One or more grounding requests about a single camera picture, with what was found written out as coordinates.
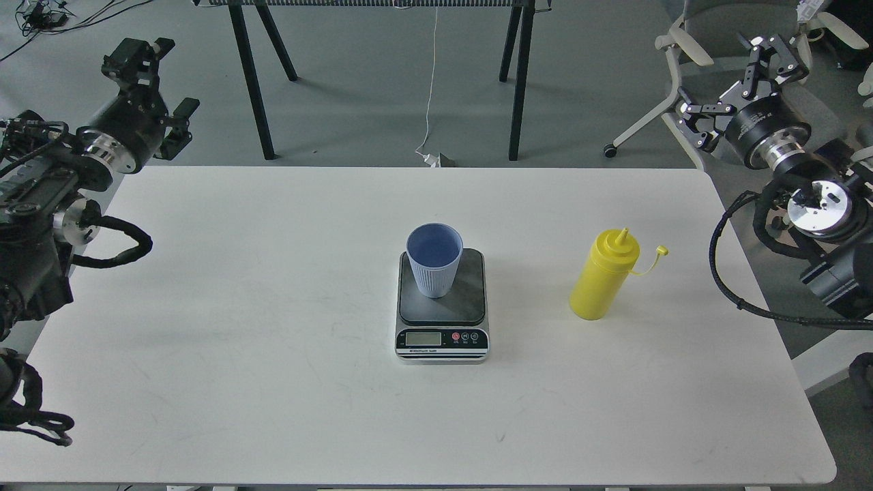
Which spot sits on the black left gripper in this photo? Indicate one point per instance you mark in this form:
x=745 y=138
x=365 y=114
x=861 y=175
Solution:
x=131 y=129

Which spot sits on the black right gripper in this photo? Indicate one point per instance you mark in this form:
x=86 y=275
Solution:
x=764 y=131

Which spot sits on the yellow squeeze bottle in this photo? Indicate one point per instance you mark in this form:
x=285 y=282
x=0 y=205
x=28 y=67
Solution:
x=612 y=258

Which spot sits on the blue ribbed plastic cup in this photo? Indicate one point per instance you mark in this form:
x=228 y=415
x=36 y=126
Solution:
x=434 y=251

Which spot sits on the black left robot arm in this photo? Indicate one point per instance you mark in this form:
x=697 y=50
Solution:
x=48 y=225

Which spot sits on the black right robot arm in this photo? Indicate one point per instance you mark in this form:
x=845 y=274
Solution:
x=817 y=205

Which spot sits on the digital kitchen scale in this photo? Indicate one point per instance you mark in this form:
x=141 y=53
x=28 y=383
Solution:
x=449 y=329

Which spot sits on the grey office chair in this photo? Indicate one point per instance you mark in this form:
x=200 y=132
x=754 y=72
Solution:
x=704 y=55

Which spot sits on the black metal table legs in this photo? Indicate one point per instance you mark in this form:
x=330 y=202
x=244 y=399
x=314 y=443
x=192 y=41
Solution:
x=371 y=62

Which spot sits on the white power plug adapter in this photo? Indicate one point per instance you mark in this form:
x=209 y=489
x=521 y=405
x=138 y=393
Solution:
x=438 y=160

